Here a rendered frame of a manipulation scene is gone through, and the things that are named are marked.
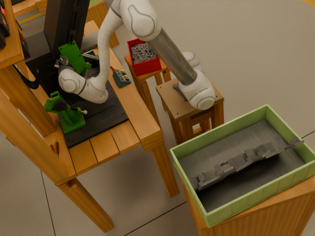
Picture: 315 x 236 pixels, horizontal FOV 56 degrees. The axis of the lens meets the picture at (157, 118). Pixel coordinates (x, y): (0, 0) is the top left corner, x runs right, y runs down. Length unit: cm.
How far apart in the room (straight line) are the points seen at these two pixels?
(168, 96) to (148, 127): 28
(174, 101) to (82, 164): 69
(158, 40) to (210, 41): 244
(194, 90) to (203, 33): 237
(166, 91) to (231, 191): 80
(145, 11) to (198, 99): 59
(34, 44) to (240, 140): 148
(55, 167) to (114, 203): 103
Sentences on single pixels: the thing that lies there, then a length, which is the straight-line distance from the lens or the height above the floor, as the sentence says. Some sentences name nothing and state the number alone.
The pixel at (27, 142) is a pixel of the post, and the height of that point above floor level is 127.
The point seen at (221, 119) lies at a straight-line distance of 213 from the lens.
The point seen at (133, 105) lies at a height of 90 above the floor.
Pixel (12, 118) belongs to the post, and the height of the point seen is 144.
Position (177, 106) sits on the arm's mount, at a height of 89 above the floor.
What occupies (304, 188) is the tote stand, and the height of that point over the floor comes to 79.
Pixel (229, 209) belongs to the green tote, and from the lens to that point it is 151.
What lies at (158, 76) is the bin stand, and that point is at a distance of 272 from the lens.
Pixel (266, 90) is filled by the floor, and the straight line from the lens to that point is 318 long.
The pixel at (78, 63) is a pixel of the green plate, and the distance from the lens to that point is 207.
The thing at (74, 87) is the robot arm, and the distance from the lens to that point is 163.
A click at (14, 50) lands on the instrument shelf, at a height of 154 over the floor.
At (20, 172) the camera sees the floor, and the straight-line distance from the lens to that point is 328.
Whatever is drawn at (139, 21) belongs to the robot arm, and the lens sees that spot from 126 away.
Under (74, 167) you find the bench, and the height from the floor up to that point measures 88.
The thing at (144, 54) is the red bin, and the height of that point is 89.
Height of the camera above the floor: 230
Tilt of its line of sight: 49 degrees down
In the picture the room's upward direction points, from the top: 17 degrees counter-clockwise
